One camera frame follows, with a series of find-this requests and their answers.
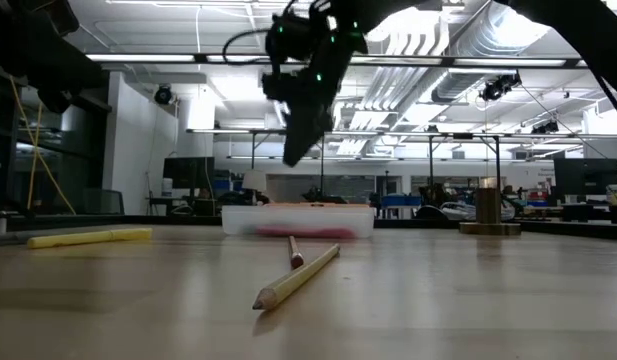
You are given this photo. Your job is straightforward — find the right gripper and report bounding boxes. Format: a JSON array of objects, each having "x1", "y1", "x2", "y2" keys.
[{"x1": 261, "y1": 0, "x2": 369, "y2": 168}]

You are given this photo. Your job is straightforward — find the pink highlighter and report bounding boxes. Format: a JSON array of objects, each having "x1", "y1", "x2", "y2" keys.
[{"x1": 254, "y1": 225, "x2": 358, "y2": 240}]

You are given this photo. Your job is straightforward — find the orange pencil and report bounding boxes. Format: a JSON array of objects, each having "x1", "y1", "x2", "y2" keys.
[{"x1": 287, "y1": 235, "x2": 306, "y2": 270}]

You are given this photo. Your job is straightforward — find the yellow wooden pencil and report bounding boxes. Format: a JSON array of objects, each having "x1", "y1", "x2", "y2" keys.
[{"x1": 251, "y1": 243, "x2": 342, "y2": 312}]

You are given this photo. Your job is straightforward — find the yellow highlighter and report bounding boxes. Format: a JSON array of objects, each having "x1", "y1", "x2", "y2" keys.
[{"x1": 26, "y1": 227, "x2": 154, "y2": 250}]

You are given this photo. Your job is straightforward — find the clear plastic supply box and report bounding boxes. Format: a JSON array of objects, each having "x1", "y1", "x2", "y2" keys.
[{"x1": 220, "y1": 204, "x2": 376, "y2": 240}]

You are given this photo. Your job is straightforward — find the white lamp shade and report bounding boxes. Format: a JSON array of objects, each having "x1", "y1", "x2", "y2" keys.
[{"x1": 241, "y1": 169, "x2": 268, "y2": 193}]

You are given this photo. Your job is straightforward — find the blue storage bins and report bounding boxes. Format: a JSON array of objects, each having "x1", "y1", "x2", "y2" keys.
[{"x1": 380, "y1": 194, "x2": 423, "y2": 208}]

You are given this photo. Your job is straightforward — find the black computer monitor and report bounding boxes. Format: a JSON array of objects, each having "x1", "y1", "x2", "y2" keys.
[
  {"x1": 553, "y1": 157, "x2": 617, "y2": 197},
  {"x1": 162, "y1": 156, "x2": 216, "y2": 191}
]

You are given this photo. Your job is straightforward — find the silver desk bell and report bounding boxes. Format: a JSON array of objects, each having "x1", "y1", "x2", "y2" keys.
[{"x1": 458, "y1": 186, "x2": 523, "y2": 237}]

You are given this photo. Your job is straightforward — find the dark mesh chair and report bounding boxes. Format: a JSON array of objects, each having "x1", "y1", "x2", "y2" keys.
[{"x1": 81, "y1": 188, "x2": 126, "y2": 217}]

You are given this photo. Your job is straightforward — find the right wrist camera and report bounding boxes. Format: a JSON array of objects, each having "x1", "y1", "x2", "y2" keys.
[{"x1": 265, "y1": 10, "x2": 317, "y2": 65}]

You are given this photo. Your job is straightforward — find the background black frame rig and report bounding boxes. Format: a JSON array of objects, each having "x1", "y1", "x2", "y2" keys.
[{"x1": 186, "y1": 127, "x2": 584, "y2": 204}]

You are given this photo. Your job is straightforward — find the black ceiling-hung camera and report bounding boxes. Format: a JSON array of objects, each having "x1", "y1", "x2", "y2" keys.
[
  {"x1": 478, "y1": 72, "x2": 523, "y2": 103},
  {"x1": 530, "y1": 118, "x2": 561, "y2": 135},
  {"x1": 153, "y1": 83, "x2": 174, "y2": 106}
]

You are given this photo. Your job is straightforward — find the silver ventilation duct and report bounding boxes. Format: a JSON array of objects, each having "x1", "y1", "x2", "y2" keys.
[{"x1": 430, "y1": 2, "x2": 552, "y2": 104}]

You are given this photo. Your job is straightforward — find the black aluminium table frame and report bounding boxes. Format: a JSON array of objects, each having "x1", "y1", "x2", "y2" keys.
[{"x1": 0, "y1": 52, "x2": 617, "y2": 242}]

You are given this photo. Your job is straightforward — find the long yellow extension cable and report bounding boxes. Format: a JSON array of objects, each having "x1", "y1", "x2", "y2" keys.
[{"x1": 7, "y1": 74, "x2": 78, "y2": 216}]

